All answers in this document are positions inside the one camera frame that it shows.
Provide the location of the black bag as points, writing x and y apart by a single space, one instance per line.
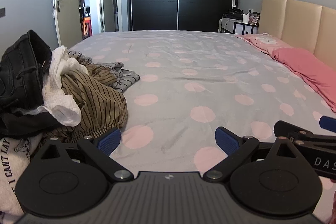
232 13

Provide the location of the pink printed pillow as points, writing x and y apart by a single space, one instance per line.
262 41

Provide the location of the black soft pants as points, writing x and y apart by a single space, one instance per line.
23 124

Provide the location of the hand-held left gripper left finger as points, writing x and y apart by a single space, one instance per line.
110 140

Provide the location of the white printed sweatshirt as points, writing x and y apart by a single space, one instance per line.
10 174

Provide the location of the white nightstand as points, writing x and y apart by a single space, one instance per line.
236 26

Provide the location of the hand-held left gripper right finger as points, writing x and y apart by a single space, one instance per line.
225 141

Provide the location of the grey light switch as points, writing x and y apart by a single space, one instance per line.
2 12

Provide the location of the grey striped garment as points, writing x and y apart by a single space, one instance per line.
123 79

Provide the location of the white textured garment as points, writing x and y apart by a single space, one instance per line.
60 108

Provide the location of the brown striped garment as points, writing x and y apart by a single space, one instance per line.
99 98

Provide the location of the plain pink pillow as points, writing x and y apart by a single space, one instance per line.
309 71

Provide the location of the photo frame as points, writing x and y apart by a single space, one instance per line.
253 18

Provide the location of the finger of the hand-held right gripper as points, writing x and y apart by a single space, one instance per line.
288 130
328 123

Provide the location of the black denim jeans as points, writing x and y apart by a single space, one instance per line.
21 74

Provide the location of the bed with polka dot sheet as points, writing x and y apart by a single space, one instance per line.
197 69

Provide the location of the beige padded headboard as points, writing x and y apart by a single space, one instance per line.
296 22

